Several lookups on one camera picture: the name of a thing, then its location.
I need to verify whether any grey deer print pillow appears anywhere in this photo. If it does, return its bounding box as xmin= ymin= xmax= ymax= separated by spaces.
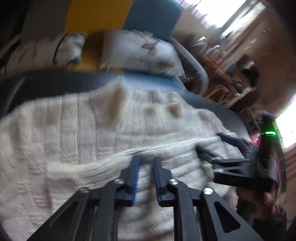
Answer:
xmin=99 ymin=30 xmax=185 ymax=77

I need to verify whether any triangle pattern pillow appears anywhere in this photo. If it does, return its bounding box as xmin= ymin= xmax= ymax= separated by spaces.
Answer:
xmin=1 ymin=32 xmax=87 ymax=75

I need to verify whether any wooden side table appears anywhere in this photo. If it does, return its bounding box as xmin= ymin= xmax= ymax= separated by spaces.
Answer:
xmin=192 ymin=42 xmax=257 ymax=108

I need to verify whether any person right hand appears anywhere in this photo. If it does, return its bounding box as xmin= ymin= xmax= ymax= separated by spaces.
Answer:
xmin=236 ymin=186 xmax=277 ymax=219

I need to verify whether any cream knitted sweater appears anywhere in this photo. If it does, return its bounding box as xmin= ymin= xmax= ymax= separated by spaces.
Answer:
xmin=1 ymin=81 xmax=241 ymax=240

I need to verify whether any pink ruffled bed cover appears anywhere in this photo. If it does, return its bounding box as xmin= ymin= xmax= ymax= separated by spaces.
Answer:
xmin=249 ymin=131 xmax=261 ymax=147

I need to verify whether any multicolour sofa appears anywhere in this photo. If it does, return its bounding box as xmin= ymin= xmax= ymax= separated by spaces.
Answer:
xmin=0 ymin=0 xmax=210 ymax=95

